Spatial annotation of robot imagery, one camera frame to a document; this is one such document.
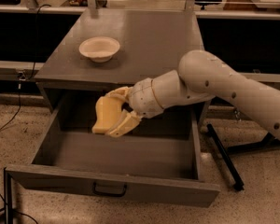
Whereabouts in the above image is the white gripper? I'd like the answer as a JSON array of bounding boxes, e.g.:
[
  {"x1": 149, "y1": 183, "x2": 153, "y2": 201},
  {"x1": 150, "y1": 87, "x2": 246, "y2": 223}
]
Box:
[{"x1": 105, "y1": 78, "x2": 163, "y2": 137}]

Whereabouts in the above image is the yellow sponge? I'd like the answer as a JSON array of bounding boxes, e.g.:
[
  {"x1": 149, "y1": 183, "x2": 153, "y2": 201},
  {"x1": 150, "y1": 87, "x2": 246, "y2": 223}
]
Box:
[{"x1": 91, "y1": 96, "x2": 124, "y2": 134}]

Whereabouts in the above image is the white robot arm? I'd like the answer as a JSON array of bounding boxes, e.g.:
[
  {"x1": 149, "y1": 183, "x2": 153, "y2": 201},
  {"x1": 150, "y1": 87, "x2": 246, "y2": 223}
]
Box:
[{"x1": 106, "y1": 50, "x2": 280, "y2": 141}]

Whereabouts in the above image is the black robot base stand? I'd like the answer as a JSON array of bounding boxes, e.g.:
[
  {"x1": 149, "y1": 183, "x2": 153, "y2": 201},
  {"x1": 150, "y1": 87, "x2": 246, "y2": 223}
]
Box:
[{"x1": 206, "y1": 124, "x2": 280, "y2": 191}]

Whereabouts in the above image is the open grey top drawer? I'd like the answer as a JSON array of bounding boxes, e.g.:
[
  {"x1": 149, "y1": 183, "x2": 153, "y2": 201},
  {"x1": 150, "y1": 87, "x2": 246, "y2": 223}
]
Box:
[{"x1": 5, "y1": 90, "x2": 221, "y2": 208}]

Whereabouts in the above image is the grey cabinet with counter top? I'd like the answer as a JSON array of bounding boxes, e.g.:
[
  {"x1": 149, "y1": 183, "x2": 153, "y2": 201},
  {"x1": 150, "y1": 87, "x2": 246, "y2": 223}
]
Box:
[{"x1": 35, "y1": 8, "x2": 203, "y2": 109}]

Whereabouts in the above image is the white bowl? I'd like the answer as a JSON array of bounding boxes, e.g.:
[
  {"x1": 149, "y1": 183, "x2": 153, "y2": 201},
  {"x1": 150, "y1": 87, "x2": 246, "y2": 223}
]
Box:
[{"x1": 78, "y1": 36, "x2": 120, "y2": 63}]

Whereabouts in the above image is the black drawer handle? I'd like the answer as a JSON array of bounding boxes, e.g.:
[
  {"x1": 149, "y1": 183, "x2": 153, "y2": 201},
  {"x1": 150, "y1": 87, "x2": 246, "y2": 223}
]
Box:
[{"x1": 92, "y1": 182, "x2": 127, "y2": 198}]

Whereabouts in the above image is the black power cable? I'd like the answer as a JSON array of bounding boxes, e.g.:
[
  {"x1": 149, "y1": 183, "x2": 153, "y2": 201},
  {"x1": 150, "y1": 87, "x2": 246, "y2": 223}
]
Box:
[{"x1": 0, "y1": 4, "x2": 52, "y2": 135}]

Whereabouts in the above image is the grey barrier rail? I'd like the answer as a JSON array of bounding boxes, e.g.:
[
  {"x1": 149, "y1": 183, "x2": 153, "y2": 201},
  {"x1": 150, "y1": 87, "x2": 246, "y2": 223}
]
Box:
[{"x1": 0, "y1": 8, "x2": 280, "y2": 82}]

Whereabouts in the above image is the black metal frame leg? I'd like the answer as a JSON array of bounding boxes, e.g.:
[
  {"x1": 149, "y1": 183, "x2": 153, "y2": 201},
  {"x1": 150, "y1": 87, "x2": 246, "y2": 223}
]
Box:
[{"x1": 0, "y1": 167, "x2": 40, "y2": 224}]

